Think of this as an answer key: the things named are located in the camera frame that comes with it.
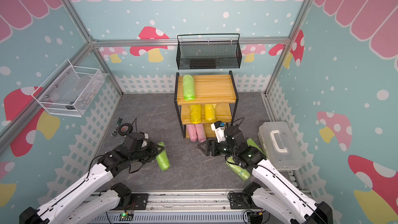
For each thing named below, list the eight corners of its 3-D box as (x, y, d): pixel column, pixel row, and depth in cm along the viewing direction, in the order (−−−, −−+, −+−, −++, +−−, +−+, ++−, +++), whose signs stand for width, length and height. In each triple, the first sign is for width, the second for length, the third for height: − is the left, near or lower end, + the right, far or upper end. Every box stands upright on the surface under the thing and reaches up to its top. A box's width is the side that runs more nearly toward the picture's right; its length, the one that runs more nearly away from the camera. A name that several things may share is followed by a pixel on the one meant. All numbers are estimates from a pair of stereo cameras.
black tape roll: (116, 135, 100) (115, 134, 98) (120, 124, 105) (119, 123, 104) (130, 135, 100) (129, 134, 98) (133, 124, 105) (132, 123, 104)
